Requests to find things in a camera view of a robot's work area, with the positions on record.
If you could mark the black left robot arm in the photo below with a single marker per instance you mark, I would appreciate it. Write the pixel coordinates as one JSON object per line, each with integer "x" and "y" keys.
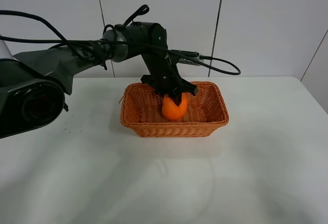
{"x": 34, "y": 84}

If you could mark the orange with stem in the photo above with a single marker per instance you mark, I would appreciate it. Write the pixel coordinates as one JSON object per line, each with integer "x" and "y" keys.
{"x": 171, "y": 111}

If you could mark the orange wicker basket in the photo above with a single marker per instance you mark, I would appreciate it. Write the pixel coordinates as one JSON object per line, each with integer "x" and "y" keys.
{"x": 141, "y": 111}

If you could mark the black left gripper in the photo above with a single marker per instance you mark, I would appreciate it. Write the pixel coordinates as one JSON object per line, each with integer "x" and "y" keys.
{"x": 164, "y": 76}

